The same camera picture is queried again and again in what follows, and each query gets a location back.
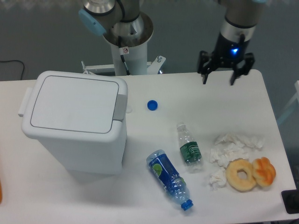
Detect small crumpled white tissue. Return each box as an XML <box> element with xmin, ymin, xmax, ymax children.
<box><xmin>209</xmin><ymin>168</ymin><xmax>227</xmax><ymax>190</ymax></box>

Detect black device at edge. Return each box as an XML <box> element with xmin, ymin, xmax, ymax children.
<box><xmin>281</xmin><ymin>189</ymin><xmax>299</xmax><ymax>214</ymax></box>

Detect green label plastic bottle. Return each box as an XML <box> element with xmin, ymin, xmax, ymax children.
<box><xmin>177</xmin><ymin>123</ymin><xmax>202</xmax><ymax>173</ymax></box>

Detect white plastic trash can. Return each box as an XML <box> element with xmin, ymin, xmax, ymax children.
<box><xmin>19</xmin><ymin>71</ymin><xmax>128</xmax><ymax>175</ymax></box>

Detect white frame at right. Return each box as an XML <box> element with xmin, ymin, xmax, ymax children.
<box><xmin>276</xmin><ymin>80</ymin><xmax>299</xmax><ymax>126</ymax></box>

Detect black cable on pedestal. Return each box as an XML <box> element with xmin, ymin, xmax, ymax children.
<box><xmin>118</xmin><ymin>36</ymin><xmax>131</xmax><ymax>76</ymax></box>

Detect blue bottle cap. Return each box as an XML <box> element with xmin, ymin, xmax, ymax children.
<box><xmin>147</xmin><ymin>100</ymin><xmax>158</xmax><ymax>111</ymax></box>

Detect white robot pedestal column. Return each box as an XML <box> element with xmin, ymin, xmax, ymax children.
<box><xmin>110</xmin><ymin>42</ymin><xmax>148</xmax><ymax>74</ymax></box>

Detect blue label plastic bottle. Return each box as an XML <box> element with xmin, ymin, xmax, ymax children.
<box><xmin>146</xmin><ymin>149</ymin><xmax>193</xmax><ymax>211</ymax></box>

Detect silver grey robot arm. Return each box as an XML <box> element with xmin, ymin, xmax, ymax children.
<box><xmin>78</xmin><ymin>0</ymin><xmax>265</xmax><ymax>84</ymax></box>

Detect large crumpled white tissue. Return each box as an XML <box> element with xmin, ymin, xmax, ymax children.
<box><xmin>209</xmin><ymin>133</ymin><xmax>265</xmax><ymax>168</ymax></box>

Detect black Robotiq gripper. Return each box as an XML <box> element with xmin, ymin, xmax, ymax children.
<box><xmin>197</xmin><ymin>33</ymin><xmax>255</xmax><ymax>85</ymax></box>

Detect black cable on floor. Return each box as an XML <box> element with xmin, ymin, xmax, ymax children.
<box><xmin>0</xmin><ymin>60</ymin><xmax>25</xmax><ymax>81</ymax></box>

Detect orange glazed twisted bun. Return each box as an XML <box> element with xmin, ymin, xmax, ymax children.
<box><xmin>252</xmin><ymin>157</ymin><xmax>276</xmax><ymax>187</ymax></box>

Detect plain ring donut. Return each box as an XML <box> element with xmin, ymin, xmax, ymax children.
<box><xmin>225</xmin><ymin>159</ymin><xmax>256</xmax><ymax>192</ymax></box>

